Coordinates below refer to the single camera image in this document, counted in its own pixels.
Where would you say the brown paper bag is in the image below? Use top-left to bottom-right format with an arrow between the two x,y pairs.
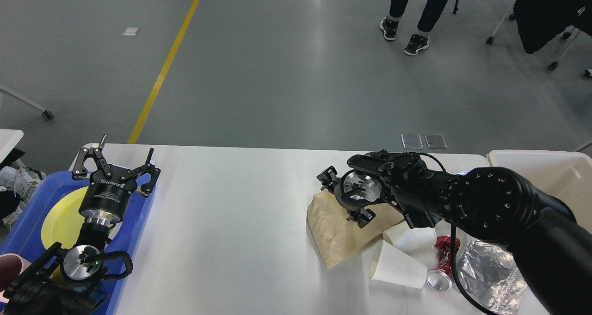
307,190 -> 404,269

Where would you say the lower white paper cup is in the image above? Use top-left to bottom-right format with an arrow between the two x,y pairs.
369,241 -> 428,289

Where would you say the pale green plate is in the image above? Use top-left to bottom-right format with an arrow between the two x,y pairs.
104,204 -> 126,248

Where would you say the upper white paper cup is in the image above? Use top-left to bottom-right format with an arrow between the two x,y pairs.
382,222 -> 437,252

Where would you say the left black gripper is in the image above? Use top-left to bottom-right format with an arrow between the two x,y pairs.
72,134 -> 161,227

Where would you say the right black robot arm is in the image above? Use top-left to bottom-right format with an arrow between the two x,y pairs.
317,150 -> 592,315

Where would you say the white side table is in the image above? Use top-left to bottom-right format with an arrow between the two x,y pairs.
0,85 -> 54,162

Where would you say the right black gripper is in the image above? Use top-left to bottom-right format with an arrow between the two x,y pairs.
317,166 -> 384,229

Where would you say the left floor outlet plate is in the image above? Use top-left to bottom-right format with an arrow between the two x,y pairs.
401,134 -> 424,150

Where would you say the silver foil bag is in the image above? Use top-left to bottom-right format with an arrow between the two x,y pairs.
456,236 -> 527,315

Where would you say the yellow plastic plate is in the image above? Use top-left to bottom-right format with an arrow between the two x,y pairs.
41,186 -> 87,249

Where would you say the white rolling chair frame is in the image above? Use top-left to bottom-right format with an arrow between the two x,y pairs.
486,0 -> 584,71

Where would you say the pink ribbed cup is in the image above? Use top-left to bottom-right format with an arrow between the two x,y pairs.
0,253 -> 31,297

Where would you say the floor outlet plate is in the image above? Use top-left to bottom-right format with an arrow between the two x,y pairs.
424,134 -> 448,150
401,134 -> 424,150

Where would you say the white paper cup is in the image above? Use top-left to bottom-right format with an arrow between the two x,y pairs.
369,241 -> 428,289
382,222 -> 437,252

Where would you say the right floor outlet plate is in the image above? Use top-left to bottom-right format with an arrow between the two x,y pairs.
424,134 -> 448,150

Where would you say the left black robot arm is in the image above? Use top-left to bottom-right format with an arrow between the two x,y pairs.
2,135 -> 161,315

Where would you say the person in black clothes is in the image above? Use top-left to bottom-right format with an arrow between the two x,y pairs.
379,0 -> 456,56

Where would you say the beige plastic bin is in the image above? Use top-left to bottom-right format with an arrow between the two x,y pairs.
487,150 -> 592,233

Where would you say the crushed red soda can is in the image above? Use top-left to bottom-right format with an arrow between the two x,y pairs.
426,235 -> 460,291

